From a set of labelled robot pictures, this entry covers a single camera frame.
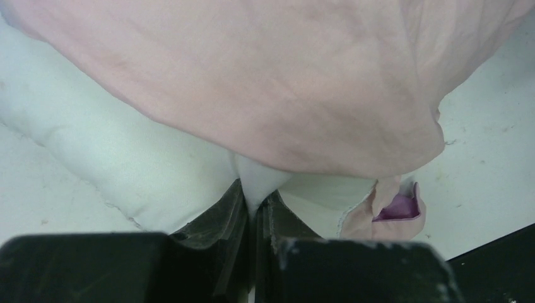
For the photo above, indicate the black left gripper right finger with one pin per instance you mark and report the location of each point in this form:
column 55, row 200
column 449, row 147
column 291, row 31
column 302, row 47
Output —
column 295, row 264

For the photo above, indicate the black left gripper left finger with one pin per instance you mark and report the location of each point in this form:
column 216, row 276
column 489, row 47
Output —
column 204, row 261

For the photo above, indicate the white pillow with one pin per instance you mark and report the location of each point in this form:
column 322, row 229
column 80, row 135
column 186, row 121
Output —
column 160, row 177

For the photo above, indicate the purple Elsa print pillowcase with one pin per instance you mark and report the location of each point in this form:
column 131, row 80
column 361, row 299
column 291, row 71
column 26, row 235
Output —
column 347, row 88

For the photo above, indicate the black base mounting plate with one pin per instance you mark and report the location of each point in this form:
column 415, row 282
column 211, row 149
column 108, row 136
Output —
column 500, row 271

